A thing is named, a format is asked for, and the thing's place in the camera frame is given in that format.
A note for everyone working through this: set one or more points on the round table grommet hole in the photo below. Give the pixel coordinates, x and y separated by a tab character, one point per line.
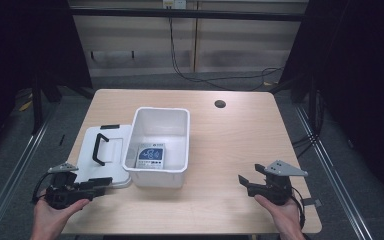
220	103

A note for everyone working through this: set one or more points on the blue and white packet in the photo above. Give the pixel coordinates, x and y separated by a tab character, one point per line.
150	156

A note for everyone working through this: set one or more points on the yellow floor tape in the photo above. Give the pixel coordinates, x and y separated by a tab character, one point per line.
26	106

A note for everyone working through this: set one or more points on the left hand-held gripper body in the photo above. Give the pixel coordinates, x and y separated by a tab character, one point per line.
63	195

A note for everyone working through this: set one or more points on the small black floor piece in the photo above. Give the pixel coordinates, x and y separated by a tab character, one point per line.
62	140

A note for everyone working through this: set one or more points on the white plastic storage bin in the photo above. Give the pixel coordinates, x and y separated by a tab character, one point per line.
158	146

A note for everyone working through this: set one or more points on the black horizontal metal bar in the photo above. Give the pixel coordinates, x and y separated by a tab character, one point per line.
186	14

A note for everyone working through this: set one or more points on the dark curtain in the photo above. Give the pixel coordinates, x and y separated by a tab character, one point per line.
360	83
20	43

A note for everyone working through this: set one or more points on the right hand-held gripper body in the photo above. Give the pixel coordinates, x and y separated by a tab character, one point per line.
276	190

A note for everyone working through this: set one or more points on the white wall socket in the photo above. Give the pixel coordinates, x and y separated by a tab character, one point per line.
174	4

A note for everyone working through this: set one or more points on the person's left hand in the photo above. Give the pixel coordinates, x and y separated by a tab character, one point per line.
51	220

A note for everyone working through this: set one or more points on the black metal stand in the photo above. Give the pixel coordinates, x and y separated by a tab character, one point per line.
37	106

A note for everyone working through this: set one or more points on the person's right hand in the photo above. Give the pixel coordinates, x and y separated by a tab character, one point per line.
285	216

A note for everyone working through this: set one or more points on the metal floor rail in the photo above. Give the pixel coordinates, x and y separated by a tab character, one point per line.
333	173
16	173

